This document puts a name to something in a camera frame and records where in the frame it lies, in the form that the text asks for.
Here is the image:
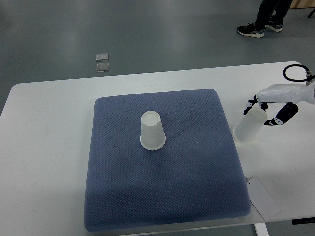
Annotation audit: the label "white cushion tag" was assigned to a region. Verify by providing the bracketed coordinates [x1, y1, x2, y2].
[246, 177, 281, 221]

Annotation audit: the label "upper metal floor plate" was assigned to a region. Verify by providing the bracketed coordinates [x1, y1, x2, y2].
[96, 53, 109, 62]

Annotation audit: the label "black cable loop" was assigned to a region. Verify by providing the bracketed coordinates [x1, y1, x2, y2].
[283, 64, 315, 86]

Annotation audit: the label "white paper cup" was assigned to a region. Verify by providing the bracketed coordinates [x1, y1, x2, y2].
[140, 111, 166, 151]
[233, 108, 267, 144]

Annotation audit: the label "person's legs with sneakers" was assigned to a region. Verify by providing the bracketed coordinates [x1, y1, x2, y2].
[237, 0, 293, 38]

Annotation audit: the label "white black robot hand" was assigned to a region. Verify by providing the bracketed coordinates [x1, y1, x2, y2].
[243, 83, 315, 126]

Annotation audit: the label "white table leg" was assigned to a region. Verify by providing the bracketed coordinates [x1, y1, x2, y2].
[254, 223, 269, 236]

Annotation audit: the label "black table control panel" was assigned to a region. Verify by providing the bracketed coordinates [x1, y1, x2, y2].
[291, 217, 315, 225]

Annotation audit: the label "white paper cup on cushion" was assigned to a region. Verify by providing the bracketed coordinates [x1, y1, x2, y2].
[140, 111, 166, 151]

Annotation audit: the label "black tripod foot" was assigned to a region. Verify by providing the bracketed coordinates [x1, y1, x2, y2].
[308, 8, 315, 18]

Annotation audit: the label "blue grey square cushion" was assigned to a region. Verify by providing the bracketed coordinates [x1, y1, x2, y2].
[84, 89, 251, 232]

